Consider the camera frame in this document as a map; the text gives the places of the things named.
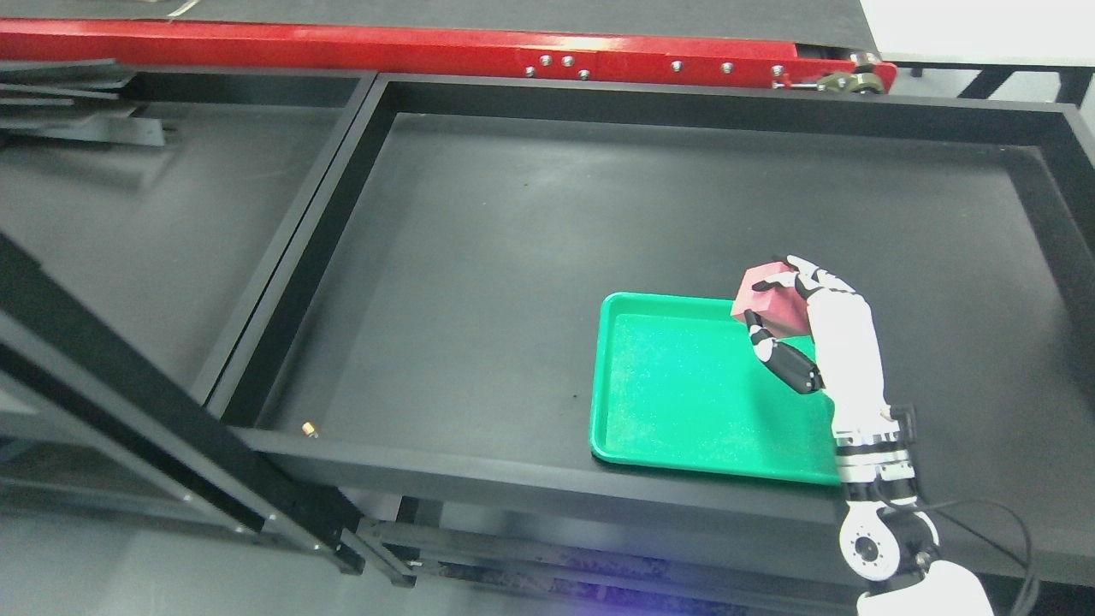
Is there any red conveyor frame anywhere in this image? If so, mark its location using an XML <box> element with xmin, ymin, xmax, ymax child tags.
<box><xmin>1</xmin><ymin>18</ymin><xmax>898</xmax><ymax>92</ymax></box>

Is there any black right metal shelf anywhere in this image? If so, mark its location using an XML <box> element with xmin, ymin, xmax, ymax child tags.
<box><xmin>218</xmin><ymin>75</ymin><xmax>1092</xmax><ymax>613</ymax></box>

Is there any black metal shelf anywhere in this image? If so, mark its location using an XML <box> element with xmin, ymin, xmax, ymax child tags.
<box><xmin>3</xmin><ymin>67</ymin><xmax>414</xmax><ymax>586</ymax></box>
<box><xmin>218</xmin><ymin>75</ymin><xmax>1092</xmax><ymax>613</ymax></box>

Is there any pink foam block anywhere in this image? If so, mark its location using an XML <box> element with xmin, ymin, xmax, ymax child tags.
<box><xmin>731</xmin><ymin>261</ymin><xmax>810</xmax><ymax>338</ymax></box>

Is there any green plastic tray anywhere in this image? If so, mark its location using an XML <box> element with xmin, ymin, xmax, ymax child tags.
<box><xmin>588</xmin><ymin>292</ymin><xmax>838</xmax><ymax>487</ymax></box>

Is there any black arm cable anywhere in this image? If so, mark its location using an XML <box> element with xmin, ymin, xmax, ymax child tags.
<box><xmin>915</xmin><ymin>500</ymin><xmax>1040</xmax><ymax>616</ymax></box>

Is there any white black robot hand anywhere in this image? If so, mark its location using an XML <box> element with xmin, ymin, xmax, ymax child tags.
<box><xmin>744</xmin><ymin>256</ymin><xmax>898</xmax><ymax>444</ymax></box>

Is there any black left metal shelf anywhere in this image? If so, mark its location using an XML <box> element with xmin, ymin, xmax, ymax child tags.
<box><xmin>3</xmin><ymin>67</ymin><xmax>414</xmax><ymax>586</ymax></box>

